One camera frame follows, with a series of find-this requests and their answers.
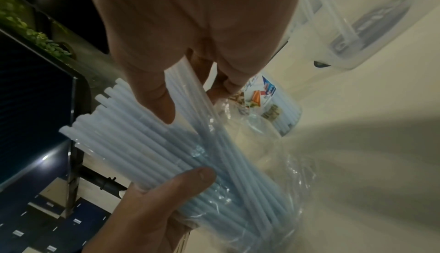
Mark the green plant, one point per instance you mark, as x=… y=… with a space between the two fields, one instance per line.
x=20 y=26

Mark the pack of white straws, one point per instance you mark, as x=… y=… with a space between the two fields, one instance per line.
x=137 y=137

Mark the person's right hand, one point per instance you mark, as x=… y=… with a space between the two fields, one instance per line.
x=192 y=10

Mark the black wall screen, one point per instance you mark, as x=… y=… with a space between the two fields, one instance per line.
x=31 y=105

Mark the long clear straw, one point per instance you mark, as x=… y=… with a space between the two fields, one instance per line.
x=338 y=15

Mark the clear plastic wrap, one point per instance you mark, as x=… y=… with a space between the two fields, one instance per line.
x=295 y=181

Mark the round clear plastic cup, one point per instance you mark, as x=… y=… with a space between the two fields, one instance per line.
x=285 y=113

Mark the clear square plastic box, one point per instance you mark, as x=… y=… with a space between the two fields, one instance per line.
x=371 y=29

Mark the person's left hand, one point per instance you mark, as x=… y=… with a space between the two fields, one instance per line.
x=144 y=214

